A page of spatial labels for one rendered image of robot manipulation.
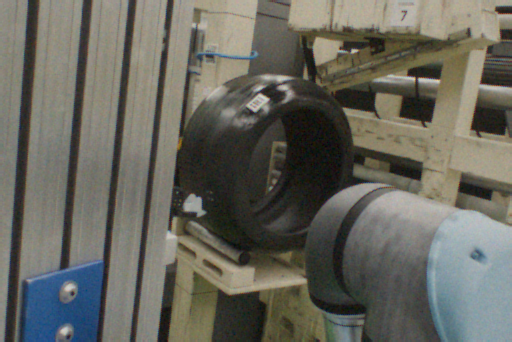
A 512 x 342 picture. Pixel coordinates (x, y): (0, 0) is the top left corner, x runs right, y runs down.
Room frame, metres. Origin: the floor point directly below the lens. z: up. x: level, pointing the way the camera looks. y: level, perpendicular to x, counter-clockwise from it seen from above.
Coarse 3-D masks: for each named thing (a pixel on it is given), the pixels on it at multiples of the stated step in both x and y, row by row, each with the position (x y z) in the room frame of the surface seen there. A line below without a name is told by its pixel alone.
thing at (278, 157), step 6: (276, 144) 2.29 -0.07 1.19; (282, 144) 2.29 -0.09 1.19; (276, 150) 2.29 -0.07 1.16; (282, 150) 2.26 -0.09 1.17; (276, 156) 2.27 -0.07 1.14; (282, 156) 2.24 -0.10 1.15; (270, 162) 2.29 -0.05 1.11; (276, 162) 2.28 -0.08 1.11; (282, 162) 2.32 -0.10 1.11; (270, 168) 2.29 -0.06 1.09; (276, 168) 2.30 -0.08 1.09; (282, 168) 2.25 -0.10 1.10; (270, 174) 2.29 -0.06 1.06; (276, 174) 2.26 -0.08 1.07; (270, 180) 2.29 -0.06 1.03; (276, 180) 2.27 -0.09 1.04; (270, 186) 2.29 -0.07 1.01
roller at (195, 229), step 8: (192, 224) 1.86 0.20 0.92; (192, 232) 1.84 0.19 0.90; (200, 232) 1.80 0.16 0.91; (208, 232) 1.78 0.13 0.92; (208, 240) 1.75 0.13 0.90; (216, 240) 1.73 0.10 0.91; (224, 240) 1.71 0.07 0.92; (216, 248) 1.72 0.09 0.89; (224, 248) 1.68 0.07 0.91; (232, 248) 1.66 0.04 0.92; (240, 248) 1.65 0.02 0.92; (232, 256) 1.64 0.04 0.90; (240, 256) 1.61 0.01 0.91; (248, 256) 1.63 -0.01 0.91
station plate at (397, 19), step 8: (400, 0) 1.69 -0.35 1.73; (408, 0) 1.67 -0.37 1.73; (416, 0) 1.65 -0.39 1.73; (400, 8) 1.69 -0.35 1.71; (408, 8) 1.66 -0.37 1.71; (416, 8) 1.64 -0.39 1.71; (392, 16) 1.71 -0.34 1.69; (400, 16) 1.68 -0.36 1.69; (408, 16) 1.66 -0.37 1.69; (392, 24) 1.70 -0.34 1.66; (400, 24) 1.68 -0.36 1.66; (408, 24) 1.66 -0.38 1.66
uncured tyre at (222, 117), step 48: (240, 96) 1.63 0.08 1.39; (288, 96) 1.64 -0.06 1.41; (192, 144) 1.65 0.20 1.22; (240, 144) 1.55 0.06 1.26; (288, 144) 2.04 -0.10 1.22; (336, 144) 1.94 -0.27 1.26; (192, 192) 1.66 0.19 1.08; (240, 192) 1.56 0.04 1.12; (288, 192) 2.03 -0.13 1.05; (336, 192) 1.81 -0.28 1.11; (240, 240) 1.61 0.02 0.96; (288, 240) 1.69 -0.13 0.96
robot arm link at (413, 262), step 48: (384, 192) 0.50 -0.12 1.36; (336, 240) 0.49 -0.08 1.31; (384, 240) 0.45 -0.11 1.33; (432, 240) 0.42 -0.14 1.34; (480, 240) 0.40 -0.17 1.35; (384, 288) 0.43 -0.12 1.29; (432, 288) 0.39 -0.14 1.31; (480, 288) 0.38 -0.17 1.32; (384, 336) 0.42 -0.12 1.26; (432, 336) 0.40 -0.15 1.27; (480, 336) 0.38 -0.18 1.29
